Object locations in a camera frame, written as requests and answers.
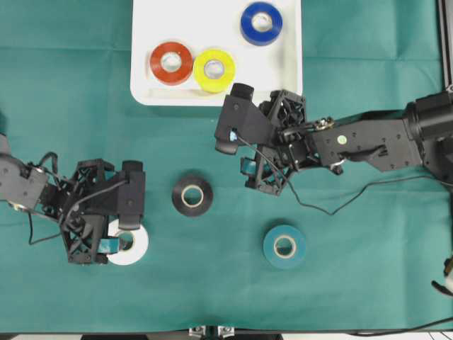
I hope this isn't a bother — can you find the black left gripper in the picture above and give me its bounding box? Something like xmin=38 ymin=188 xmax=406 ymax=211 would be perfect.
xmin=38 ymin=159 xmax=132 ymax=265

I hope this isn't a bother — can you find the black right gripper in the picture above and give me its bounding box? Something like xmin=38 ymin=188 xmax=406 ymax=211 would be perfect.
xmin=240 ymin=90 xmax=321 ymax=196

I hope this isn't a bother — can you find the white tape roll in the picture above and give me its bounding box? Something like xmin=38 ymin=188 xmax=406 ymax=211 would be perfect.
xmin=107 ymin=220 xmax=149 ymax=266

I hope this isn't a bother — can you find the yellow tape roll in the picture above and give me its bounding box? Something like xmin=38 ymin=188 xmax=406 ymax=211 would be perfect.
xmin=193 ymin=49 xmax=236 ymax=94

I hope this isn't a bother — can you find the red tape roll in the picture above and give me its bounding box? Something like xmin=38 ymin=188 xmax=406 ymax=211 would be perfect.
xmin=149 ymin=41 xmax=193 ymax=86

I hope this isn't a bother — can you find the blue tape roll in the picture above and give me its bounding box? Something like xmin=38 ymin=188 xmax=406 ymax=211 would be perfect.
xmin=240 ymin=1 xmax=283 ymax=46

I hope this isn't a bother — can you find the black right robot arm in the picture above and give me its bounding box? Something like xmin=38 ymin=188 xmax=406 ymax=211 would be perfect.
xmin=241 ymin=91 xmax=452 ymax=196

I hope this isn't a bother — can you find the black tape roll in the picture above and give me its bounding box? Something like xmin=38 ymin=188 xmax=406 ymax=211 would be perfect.
xmin=172 ymin=175 xmax=214 ymax=217

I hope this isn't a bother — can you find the teal green tape roll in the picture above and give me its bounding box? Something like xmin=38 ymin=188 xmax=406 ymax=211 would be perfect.
xmin=263 ymin=225 xmax=306 ymax=269

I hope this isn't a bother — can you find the white plastic tray case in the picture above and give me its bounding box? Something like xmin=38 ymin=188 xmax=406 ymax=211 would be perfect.
xmin=130 ymin=1 xmax=303 ymax=106

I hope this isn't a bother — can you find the green table cloth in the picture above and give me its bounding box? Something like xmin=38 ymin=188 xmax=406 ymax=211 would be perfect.
xmin=1 ymin=1 xmax=452 ymax=332

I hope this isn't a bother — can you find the white connector at edge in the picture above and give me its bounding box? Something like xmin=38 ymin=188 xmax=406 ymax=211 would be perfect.
xmin=431 ymin=257 xmax=452 ymax=297

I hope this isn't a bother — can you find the black right camera cable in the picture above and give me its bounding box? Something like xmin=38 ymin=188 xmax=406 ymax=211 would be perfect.
xmin=236 ymin=136 xmax=453 ymax=216

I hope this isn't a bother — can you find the metal bracket left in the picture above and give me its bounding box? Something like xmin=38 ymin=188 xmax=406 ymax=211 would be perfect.
xmin=188 ymin=325 xmax=206 ymax=338

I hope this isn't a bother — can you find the metal bracket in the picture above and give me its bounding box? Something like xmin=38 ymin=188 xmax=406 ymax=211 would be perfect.
xmin=188 ymin=325 xmax=206 ymax=338
xmin=217 ymin=326 xmax=235 ymax=339

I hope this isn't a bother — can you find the metal bracket right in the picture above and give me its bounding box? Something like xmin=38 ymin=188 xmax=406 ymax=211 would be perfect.
xmin=217 ymin=326 xmax=235 ymax=339

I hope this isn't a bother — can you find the aluminium frame rail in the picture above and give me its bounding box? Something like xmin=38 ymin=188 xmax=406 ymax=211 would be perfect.
xmin=436 ymin=0 xmax=452 ymax=92

